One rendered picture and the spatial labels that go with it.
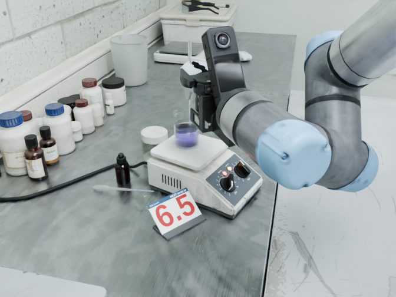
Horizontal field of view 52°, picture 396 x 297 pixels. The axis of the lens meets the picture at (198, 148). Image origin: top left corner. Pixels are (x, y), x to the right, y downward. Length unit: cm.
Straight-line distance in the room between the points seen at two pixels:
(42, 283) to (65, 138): 42
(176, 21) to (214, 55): 123
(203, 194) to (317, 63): 33
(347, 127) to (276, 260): 26
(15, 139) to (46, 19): 45
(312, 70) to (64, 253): 49
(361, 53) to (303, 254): 35
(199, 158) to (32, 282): 35
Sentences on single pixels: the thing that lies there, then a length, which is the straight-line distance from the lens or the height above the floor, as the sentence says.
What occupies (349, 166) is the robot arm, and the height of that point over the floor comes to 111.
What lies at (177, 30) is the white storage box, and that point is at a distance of 184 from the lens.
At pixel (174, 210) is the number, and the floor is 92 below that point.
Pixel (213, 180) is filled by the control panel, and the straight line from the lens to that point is 76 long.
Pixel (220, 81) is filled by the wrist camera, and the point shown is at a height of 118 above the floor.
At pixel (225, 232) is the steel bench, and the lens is 74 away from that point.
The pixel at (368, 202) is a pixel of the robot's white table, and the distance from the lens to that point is 87.
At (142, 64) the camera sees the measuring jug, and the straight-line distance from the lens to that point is 139.
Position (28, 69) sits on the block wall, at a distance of 119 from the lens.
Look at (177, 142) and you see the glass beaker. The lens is 80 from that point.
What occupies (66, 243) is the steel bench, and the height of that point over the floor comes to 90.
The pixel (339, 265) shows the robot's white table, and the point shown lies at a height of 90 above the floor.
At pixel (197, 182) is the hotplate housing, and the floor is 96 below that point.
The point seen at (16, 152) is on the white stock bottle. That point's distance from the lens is 94.
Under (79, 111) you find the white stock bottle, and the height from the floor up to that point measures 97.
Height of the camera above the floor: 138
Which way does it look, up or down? 29 degrees down
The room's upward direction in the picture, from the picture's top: straight up
